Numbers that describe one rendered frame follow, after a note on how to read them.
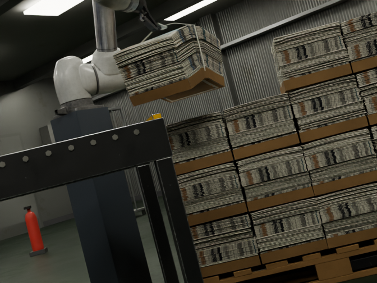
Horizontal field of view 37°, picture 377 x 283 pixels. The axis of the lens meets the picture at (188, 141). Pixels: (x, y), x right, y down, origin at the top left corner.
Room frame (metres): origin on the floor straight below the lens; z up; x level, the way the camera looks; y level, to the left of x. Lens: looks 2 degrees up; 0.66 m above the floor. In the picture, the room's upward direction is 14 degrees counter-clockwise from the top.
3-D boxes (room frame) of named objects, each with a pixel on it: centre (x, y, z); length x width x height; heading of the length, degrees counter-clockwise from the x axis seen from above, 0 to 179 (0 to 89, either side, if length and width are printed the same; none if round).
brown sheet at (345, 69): (2.59, -0.62, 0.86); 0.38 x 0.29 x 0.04; 173
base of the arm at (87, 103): (2.70, 0.49, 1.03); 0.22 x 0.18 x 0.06; 140
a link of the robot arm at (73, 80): (2.72, 0.46, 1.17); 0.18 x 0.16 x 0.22; 116
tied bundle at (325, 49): (2.59, -0.62, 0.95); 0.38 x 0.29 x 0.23; 173
